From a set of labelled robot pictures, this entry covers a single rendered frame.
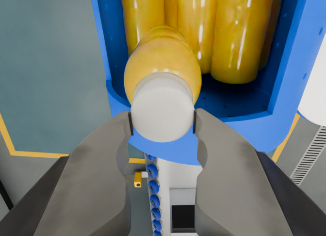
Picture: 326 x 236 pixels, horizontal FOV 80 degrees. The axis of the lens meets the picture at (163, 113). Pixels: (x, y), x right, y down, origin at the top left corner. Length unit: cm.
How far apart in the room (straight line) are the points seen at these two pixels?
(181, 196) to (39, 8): 138
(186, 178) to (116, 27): 54
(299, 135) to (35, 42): 223
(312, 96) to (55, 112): 172
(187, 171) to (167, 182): 9
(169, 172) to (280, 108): 52
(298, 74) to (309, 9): 6
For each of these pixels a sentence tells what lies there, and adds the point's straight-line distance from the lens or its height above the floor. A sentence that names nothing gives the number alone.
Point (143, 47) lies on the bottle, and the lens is 16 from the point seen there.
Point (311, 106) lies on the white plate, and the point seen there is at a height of 104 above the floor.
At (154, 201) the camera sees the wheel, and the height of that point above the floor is 98.
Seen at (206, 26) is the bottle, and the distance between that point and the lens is 31.
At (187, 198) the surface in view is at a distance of 74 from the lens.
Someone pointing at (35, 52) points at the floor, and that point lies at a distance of 169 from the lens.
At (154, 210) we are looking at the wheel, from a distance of 80.
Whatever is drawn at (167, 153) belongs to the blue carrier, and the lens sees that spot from 23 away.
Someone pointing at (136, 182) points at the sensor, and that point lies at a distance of 71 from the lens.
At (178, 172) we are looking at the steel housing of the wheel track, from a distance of 69.
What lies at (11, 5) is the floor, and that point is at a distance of 168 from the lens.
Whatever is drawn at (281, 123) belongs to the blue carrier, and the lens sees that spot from 25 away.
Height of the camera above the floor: 139
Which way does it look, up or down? 59 degrees down
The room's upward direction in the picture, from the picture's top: 180 degrees counter-clockwise
